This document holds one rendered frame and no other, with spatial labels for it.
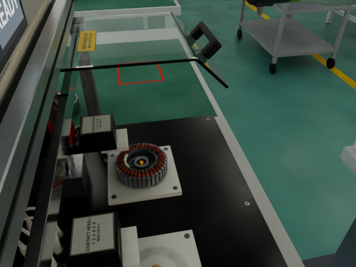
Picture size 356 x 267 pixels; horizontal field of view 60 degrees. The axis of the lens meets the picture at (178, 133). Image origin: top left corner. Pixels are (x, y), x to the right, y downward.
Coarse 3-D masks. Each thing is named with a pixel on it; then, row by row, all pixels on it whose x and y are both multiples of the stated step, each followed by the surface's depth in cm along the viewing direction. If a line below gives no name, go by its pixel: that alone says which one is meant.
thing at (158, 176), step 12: (144, 144) 70; (120, 156) 66; (132, 156) 68; (144, 156) 69; (156, 156) 67; (120, 168) 63; (144, 168) 66; (156, 168) 63; (120, 180) 65; (132, 180) 63; (144, 180) 62; (156, 180) 64
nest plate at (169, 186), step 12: (168, 156) 72; (108, 168) 69; (132, 168) 69; (168, 168) 69; (108, 180) 66; (168, 180) 66; (108, 192) 63; (120, 192) 63; (132, 192) 63; (144, 192) 63; (156, 192) 63; (168, 192) 63; (180, 192) 63
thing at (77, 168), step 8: (72, 160) 64; (80, 160) 65; (72, 168) 63; (80, 168) 63; (64, 176) 61; (72, 176) 61; (80, 176) 61; (64, 184) 61; (72, 184) 62; (80, 184) 62; (64, 192) 62; (72, 192) 63; (80, 192) 63
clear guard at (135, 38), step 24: (72, 24) 60; (96, 24) 60; (120, 24) 60; (144, 24) 60; (168, 24) 60; (72, 48) 50; (96, 48) 50; (120, 48) 50; (144, 48) 50; (168, 48) 50; (192, 48) 51; (216, 72) 53
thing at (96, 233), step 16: (80, 224) 41; (96, 224) 41; (112, 224) 41; (64, 240) 41; (80, 240) 39; (96, 240) 39; (112, 240) 39; (128, 240) 43; (64, 256) 40; (80, 256) 37; (96, 256) 37; (112, 256) 38; (128, 256) 41
